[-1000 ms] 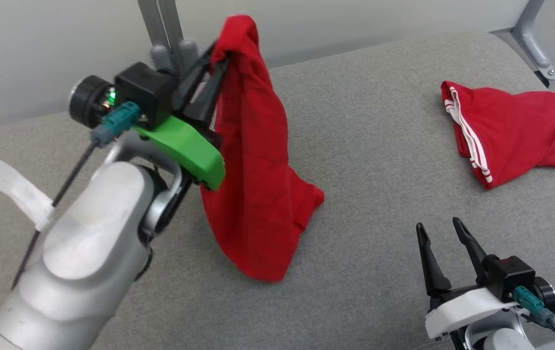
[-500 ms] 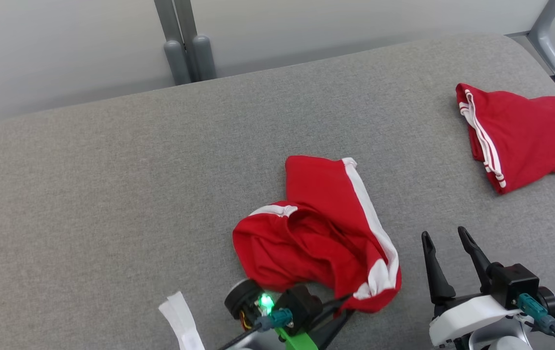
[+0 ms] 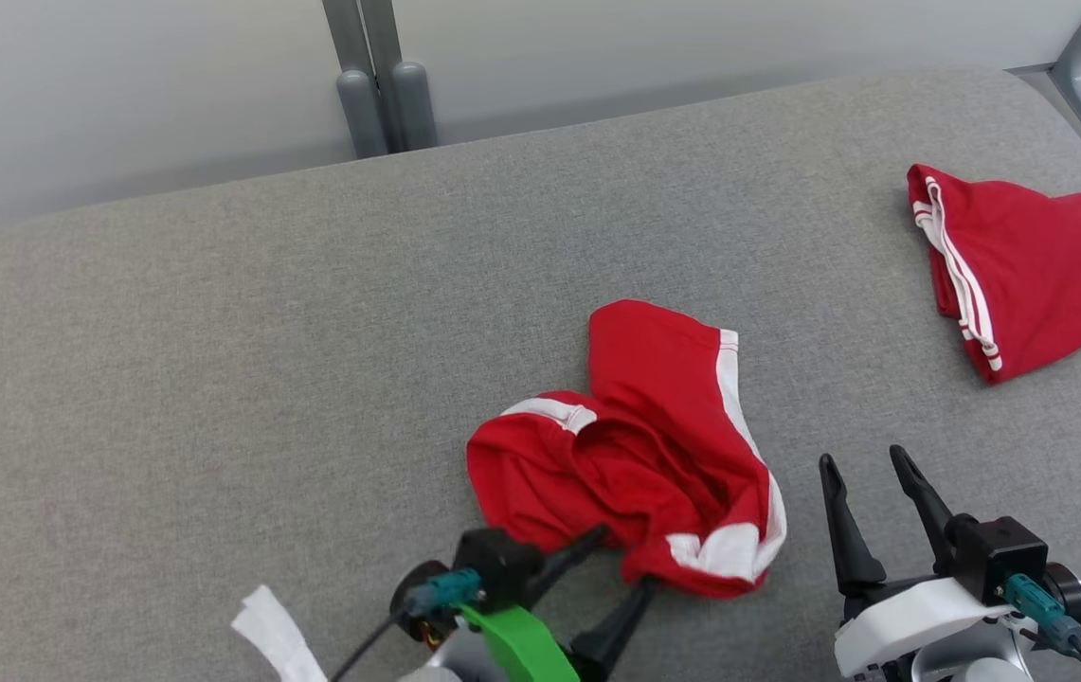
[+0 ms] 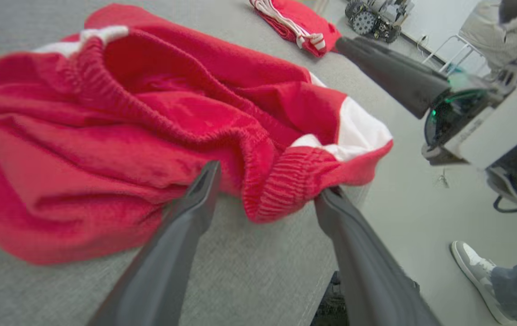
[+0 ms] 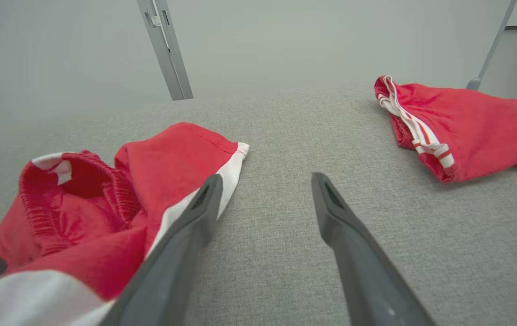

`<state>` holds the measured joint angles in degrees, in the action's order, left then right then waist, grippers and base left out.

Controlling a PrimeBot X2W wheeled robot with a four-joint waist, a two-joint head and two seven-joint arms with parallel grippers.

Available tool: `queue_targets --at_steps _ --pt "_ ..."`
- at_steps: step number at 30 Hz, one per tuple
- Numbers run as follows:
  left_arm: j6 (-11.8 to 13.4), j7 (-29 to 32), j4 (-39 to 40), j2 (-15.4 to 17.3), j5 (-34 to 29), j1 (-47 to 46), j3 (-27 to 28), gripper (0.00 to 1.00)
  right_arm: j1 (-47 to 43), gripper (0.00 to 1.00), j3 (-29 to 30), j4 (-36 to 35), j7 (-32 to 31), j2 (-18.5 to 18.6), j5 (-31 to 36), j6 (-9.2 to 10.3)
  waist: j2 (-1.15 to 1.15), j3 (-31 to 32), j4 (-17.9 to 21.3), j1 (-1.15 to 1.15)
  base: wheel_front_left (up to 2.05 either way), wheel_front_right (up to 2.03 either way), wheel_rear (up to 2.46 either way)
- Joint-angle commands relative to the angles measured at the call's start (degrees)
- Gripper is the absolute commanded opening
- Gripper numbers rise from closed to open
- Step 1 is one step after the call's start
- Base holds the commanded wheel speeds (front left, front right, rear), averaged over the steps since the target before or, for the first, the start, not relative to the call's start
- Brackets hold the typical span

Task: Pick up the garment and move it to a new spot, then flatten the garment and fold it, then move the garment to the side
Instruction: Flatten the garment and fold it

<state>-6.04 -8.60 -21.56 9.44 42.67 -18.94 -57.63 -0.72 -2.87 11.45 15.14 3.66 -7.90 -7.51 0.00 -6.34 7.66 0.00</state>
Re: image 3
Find black cable teal connector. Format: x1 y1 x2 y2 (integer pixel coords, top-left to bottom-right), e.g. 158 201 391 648
1004 572 1081 682
330 566 485 682

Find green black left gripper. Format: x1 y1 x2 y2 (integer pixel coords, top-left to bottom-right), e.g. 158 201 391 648
458 524 660 682

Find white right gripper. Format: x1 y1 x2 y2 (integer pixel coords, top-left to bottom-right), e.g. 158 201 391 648
820 444 1017 681

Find grey fabric sofa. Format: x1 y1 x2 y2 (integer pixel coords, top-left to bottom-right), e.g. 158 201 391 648
0 66 1081 682

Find grey partition post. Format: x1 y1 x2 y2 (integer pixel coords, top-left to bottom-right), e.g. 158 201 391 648
322 0 390 160
360 0 439 153

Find red shorts white stripes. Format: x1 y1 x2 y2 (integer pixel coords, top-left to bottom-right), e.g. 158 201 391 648
466 299 788 600

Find white paper tag strip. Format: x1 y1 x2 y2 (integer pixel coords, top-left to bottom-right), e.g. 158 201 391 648
231 584 329 682

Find red jersey shirt black print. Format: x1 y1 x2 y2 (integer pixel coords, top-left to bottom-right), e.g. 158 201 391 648
908 164 1081 386

